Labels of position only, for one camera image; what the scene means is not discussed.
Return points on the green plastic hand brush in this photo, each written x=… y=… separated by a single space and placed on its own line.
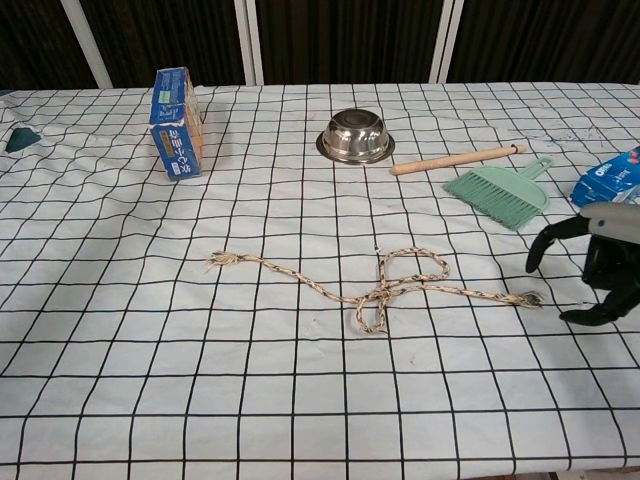
x=500 y=195

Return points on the black slatted partition panel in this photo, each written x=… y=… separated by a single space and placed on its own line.
x=350 y=40
x=165 y=35
x=550 y=40
x=30 y=40

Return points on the wooden stick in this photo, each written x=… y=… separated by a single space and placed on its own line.
x=450 y=161

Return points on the blue Oreo cookie package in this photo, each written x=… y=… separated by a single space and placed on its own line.
x=605 y=182

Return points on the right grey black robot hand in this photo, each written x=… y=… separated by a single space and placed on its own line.
x=615 y=220

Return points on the white partition frame post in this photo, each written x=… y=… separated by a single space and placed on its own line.
x=447 y=40
x=250 y=40
x=85 y=45

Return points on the stainless steel bowl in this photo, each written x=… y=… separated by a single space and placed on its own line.
x=355 y=137

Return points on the teal small object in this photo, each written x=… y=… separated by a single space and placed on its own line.
x=20 y=140

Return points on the blue cardboard carton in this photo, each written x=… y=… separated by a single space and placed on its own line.
x=175 y=100

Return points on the white black checked tablecloth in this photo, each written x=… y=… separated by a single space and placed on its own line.
x=200 y=375

